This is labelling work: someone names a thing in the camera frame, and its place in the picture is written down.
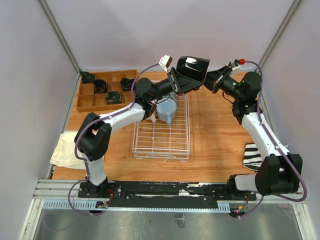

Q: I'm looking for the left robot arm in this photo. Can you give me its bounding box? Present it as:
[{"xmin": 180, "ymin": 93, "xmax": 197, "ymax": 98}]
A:
[{"xmin": 74, "ymin": 66, "xmax": 207, "ymax": 198}]

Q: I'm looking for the light blue mug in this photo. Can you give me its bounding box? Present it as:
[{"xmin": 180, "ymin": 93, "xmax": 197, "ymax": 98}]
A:
[{"xmin": 156, "ymin": 98, "xmax": 177, "ymax": 126}]

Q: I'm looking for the rolled black patterned tie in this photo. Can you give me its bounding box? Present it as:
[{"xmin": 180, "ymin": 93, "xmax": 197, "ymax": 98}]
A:
[{"xmin": 120, "ymin": 77, "xmax": 135, "ymax": 92}]

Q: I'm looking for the light pink mug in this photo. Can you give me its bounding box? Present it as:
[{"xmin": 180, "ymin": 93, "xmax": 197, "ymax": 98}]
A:
[{"xmin": 149, "ymin": 110, "xmax": 157, "ymax": 123}]

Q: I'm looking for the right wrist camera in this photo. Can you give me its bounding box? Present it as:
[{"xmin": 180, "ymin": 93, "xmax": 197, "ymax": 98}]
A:
[{"xmin": 228, "ymin": 58, "xmax": 246, "ymax": 77}]

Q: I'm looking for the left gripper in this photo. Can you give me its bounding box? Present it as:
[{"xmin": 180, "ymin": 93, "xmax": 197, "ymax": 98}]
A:
[{"xmin": 149, "ymin": 67, "xmax": 203, "ymax": 102}]

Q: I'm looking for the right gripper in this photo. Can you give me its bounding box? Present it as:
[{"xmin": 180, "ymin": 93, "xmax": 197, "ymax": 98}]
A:
[{"xmin": 194, "ymin": 66, "xmax": 243, "ymax": 101}]

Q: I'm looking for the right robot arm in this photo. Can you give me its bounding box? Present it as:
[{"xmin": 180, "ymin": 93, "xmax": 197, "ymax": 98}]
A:
[{"xmin": 203, "ymin": 66, "xmax": 303, "ymax": 200}]

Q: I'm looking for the rolled dark green tie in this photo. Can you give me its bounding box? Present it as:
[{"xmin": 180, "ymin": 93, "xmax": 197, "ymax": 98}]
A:
[{"xmin": 79, "ymin": 71, "xmax": 95, "ymax": 84}]

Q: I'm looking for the grey slotted cable duct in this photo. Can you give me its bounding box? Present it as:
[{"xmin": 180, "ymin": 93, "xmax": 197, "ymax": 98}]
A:
[{"xmin": 42, "ymin": 199, "xmax": 231, "ymax": 213}]

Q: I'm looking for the white wire dish rack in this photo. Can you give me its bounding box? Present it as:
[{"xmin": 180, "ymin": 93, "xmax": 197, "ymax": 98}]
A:
[{"xmin": 132, "ymin": 95, "xmax": 191, "ymax": 162}]

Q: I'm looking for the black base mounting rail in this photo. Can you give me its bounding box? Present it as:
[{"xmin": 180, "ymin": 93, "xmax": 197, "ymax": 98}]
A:
[{"xmin": 78, "ymin": 181, "xmax": 257, "ymax": 207}]

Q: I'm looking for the rolled blue yellow tie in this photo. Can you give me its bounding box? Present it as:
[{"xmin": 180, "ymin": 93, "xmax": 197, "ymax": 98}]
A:
[{"xmin": 105, "ymin": 91, "xmax": 122, "ymax": 105}]

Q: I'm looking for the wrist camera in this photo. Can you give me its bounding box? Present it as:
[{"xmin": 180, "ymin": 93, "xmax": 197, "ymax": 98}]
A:
[
  {"xmin": 228, "ymin": 58, "xmax": 246, "ymax": 77},
  {"xmin": 158, "ymin": 54, "xmax": 173, "ymax": 73}
]

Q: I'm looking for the cream folded cloth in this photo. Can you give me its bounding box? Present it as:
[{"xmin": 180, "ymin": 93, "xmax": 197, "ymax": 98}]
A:
[{"xmin": 50, "ymin": 130, "xmax": 86, "ymax": 170}]

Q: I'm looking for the black mug white inside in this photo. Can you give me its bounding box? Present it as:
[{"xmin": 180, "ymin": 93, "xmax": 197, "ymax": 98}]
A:
[{"xmin": 176, "ymin": 56, "xmax": 210, "ymax": 82}]

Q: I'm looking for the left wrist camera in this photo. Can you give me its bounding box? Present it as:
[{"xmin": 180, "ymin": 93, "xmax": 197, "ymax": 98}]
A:
[{"xmin": 158, "ymin": 54, "xmax": 173, "ymax": 73}]

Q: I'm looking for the black white striped cloth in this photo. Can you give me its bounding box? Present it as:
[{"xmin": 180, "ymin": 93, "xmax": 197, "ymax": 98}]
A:
[{"xmin": 242, "ymin": 143, "xmax": 263, "ymax": 172}]

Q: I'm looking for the wooden compartment tray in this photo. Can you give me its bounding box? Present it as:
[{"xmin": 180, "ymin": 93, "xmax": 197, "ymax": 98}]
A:
[{"xmin": 76, "ymin": 69, "xmax": 138, "ymax": 113}]

